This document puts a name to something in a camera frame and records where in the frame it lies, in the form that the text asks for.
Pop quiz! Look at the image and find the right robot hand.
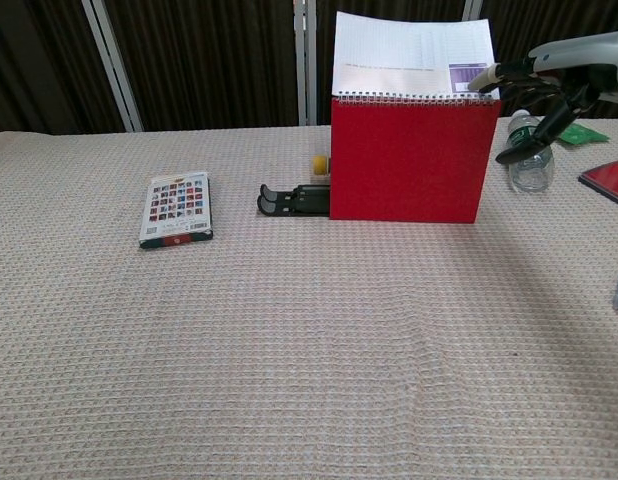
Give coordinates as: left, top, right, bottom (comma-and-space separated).
467, 29, 618, 165

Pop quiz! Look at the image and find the red desk calendar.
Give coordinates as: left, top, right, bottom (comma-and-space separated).
328, 10, 504, 224

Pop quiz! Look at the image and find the green flat packet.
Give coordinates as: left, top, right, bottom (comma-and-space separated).
558, 122, 612, 148

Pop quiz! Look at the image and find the clear plastic water bottle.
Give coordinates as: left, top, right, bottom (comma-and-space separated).
506, 110, 556, 194

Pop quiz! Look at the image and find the red flat case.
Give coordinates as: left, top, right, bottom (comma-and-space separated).
577, 158, 618, 205

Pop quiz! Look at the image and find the black folding phone stand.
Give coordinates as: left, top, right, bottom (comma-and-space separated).
257, 183, 332, 218

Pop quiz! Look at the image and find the beige woven tablecloth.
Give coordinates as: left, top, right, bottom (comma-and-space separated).
0, 117, 618, 480

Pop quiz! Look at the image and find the printed card box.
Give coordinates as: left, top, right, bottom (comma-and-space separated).
138, 171, 215, 251

